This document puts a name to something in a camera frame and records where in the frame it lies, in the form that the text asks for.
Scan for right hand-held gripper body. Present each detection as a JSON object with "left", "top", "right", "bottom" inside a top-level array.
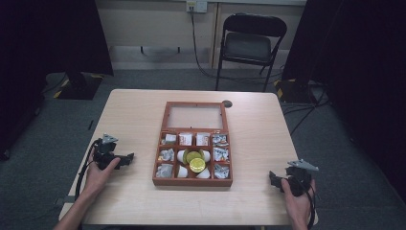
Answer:
[{"left": 284, "top": 159, "right": 320, "bottom": 197}]

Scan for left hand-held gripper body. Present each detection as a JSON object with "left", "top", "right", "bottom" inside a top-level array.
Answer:
[{"left": 92, "top": 133, "right": 122, "bottom": 171}]

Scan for person's right hand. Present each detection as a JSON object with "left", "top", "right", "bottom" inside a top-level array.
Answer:
[{"left": 281, "top": 177, "right": 318, "bottom": 224}]

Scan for person's left hand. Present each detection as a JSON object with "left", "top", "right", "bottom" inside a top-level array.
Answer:
[{"left": 83, "top": 149, "right": 122, "bottom": 196}]

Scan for grey crumpled sachet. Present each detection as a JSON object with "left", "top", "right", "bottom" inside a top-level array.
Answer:
[
  {"left": 158, "top": 148, "right": 175, "bottom": 163},
  {"left": 155, "top": 163, "right": 174, "bottom": 179}
]

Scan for white green sachet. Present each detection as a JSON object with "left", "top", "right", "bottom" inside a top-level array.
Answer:
[{"left": 161, "top": 133, "right": 177, "bottom": 146}]

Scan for white blue printed sachet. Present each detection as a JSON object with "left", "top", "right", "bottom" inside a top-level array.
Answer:
[
  {"left": 213, "top": 147, "right": 231, "bottom": 163},
  {"left": 214, "top": 163, "right": 231, "bottom": 180},
  {"left": 212, "top": 133, "right": 230, "bottom": 148}
]

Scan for white red sachet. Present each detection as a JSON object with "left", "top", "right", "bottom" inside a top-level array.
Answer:
[
  {"left": 195, "top": 132, "right": 211, "bottom": 148},
  {"left": 178, "top": 132, "right": 193, "bottom": 148}
]

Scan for green lid creamer cup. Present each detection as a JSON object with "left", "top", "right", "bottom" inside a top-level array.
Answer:
[{"left": 183, "top": 149, "right": 204, "bottom": 165}]

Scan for brown wooden compartment box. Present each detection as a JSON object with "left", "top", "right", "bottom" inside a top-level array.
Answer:
[{"left": 151, "top": 101, "right": 234, "bottom": 188}]

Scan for black stand base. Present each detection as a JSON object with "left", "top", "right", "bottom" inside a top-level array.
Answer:
[
  {"left": 273, "top": 78, "right": 317, "bottom": 104},
  {"left": 53, "top": 72, "right": 105, "bottom": 101}
]

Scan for black curtain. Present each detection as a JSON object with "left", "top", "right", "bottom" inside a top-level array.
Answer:
[
  {"left": 0, "top": 0, "right": 115, "bottom": 161},
  {"left": 282, "top": 0, "right": 406, "bottom": 205}
]

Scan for black folding chair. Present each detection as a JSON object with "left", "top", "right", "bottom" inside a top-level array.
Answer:
[{"left": 214, "top": 11, "right": 288, "bottom": 93}]

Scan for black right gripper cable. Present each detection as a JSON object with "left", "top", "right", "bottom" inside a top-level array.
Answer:
[{"left": 304, "top": 183, "right": 321, "bottom": 230}]

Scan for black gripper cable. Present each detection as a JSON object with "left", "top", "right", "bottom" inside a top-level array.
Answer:
[
  {"left": 304, "top": 183, "right": 321, "bottom": 230},
  {"left": 74, "top": 139, "right": 102, "bottom": 202}
]

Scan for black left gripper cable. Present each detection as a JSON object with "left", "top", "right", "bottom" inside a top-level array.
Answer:
[{"left": 74, "top": 139, "right": 102, "bottom": 202}]

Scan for black floor cables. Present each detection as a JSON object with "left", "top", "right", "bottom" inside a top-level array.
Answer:
[{"left": 282, "top": 87, "right": 333, "bottom": 136}]

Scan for white wall socket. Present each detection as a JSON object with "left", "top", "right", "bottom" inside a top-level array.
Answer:
[{"left": 186, "top": 0, "right": 209, "bottom": 14}]

